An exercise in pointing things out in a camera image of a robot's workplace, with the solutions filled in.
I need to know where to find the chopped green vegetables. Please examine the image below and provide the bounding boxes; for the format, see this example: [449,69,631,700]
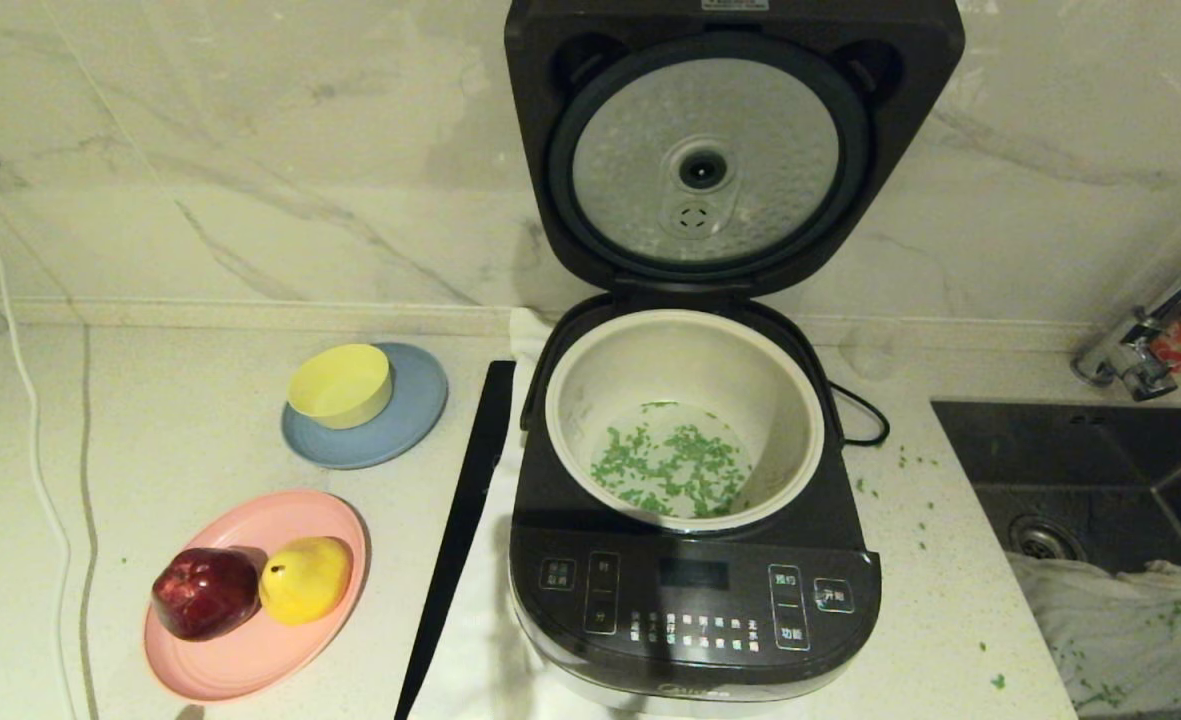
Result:
[590,400,754,519]

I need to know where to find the dark grey rice cooker lid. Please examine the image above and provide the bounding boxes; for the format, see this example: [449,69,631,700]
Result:
[503,0,967,299]

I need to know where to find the white inner pot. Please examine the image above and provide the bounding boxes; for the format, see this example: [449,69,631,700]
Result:
[546,308,826,533]

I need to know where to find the yellow bowl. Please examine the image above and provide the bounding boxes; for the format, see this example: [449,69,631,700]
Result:
[286,343,394,431]

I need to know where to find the dark grey rice cooker base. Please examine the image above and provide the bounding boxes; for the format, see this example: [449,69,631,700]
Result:
[508,290,884,717]

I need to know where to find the black flat strip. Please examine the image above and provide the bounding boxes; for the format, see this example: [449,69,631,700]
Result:
[394,360,518,720]

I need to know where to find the blue plate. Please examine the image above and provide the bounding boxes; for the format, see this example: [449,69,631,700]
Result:
[281,342,449,471]

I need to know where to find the yellow pear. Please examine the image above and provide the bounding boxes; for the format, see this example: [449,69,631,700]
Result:
[258,536,354,626]

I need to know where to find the red apple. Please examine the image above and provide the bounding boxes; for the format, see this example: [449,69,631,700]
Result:
[151,546,264,643]

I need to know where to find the pink plate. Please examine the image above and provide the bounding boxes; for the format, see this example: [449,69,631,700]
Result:
[144,489,370,703]

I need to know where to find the stainless steel sink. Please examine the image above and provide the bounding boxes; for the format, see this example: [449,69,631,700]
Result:
[930,400,1181,720]

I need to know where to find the metal sink drain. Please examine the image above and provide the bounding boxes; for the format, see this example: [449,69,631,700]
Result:
[1008,515,1086,563]

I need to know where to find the chrome faucet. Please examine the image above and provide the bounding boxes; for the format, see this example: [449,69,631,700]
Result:
[1070,225,1181,403]

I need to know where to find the white cloth with green bits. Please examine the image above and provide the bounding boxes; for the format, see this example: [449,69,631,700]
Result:
[1008,553,1181,716]

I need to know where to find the black power cord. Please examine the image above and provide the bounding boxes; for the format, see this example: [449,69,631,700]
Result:
[830,382,891,448]

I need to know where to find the white cable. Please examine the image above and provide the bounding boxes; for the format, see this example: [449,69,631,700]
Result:
[0,165,86,720]

